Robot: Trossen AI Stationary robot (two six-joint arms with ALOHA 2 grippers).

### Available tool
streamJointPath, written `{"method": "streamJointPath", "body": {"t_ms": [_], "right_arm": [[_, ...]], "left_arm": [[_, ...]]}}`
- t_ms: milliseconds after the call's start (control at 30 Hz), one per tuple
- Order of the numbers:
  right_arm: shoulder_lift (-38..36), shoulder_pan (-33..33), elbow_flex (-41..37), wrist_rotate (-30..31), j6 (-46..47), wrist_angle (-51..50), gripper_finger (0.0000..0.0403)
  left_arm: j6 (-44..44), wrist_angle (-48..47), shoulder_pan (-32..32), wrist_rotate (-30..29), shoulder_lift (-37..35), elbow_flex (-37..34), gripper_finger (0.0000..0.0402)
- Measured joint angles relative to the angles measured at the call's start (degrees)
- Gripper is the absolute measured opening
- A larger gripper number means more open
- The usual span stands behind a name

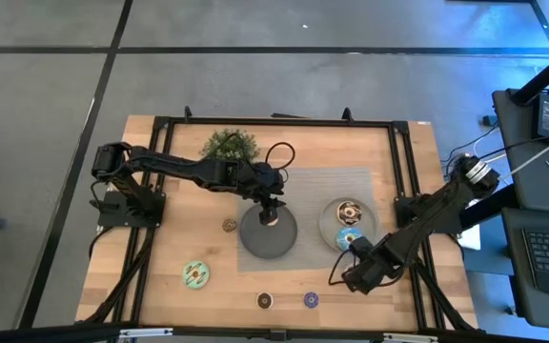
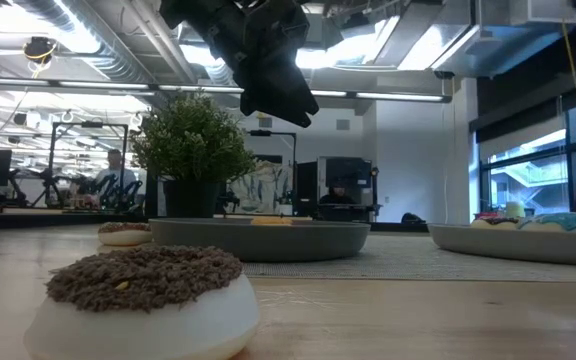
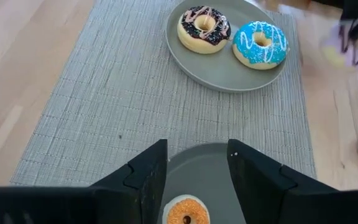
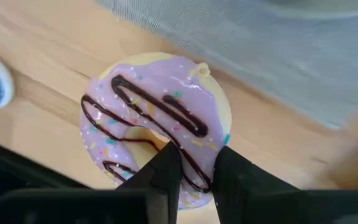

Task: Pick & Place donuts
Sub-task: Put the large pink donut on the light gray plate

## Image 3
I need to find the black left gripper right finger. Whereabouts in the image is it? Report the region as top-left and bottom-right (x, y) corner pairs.
(227, 138), (339, 224)

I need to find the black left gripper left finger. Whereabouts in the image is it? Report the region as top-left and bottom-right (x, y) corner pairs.
(90, 139), (168, 224)

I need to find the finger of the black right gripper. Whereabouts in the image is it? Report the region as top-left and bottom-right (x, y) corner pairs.
(339, 0), (358, 35)

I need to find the large pink donut dark drizzle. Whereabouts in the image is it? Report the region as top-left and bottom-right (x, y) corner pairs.
(318, 23), (358, 71)

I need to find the small orange donut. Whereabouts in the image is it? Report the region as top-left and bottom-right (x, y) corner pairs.
(162, 194), (211, 224)

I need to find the large blue donut white drizzle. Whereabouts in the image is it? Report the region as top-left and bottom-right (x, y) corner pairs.
(232, 21), (289, 70)

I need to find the large chocolate donut pink drizzle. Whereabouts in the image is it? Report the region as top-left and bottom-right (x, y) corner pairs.
(177, 5), (232, 55)

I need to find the dark grey round plate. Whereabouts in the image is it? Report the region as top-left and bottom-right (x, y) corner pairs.
(157, 142), (251, 224)

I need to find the grey woven placemat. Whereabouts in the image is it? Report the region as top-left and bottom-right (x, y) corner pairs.
(9, 0), (318, 187)

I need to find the light grey round plate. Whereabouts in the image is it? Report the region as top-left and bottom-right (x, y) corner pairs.
(165, 0), (288, 93)

